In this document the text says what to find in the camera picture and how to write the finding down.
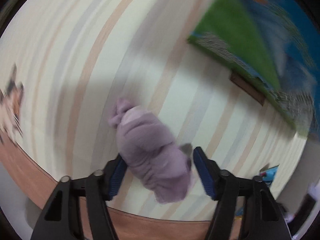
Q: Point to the cardboard milk box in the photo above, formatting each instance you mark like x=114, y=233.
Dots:
x=274, y=45

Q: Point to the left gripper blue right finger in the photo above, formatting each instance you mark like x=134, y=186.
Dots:
x=201, y=163

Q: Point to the purple fluffy cloth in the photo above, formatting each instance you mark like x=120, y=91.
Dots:
x=151, y=152

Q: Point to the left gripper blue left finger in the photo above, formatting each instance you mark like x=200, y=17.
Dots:
x=116, y=170

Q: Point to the blue tissue packet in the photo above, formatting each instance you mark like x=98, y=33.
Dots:
x=268, y=173

